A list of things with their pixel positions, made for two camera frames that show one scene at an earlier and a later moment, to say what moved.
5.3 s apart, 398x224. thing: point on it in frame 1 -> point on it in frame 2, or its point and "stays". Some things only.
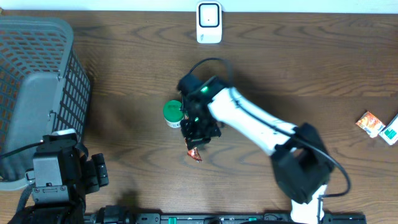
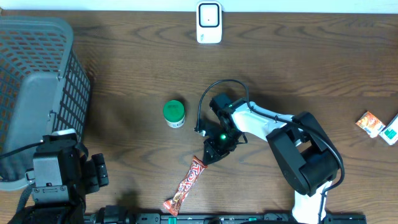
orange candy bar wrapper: (194, 154) -> (196, 169)
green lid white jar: (173, 112) stays
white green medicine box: (390, 132) stays
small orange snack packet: (370, 124) stays
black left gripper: (94, 171) stays
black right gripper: (193, 139) -> (214, 155)
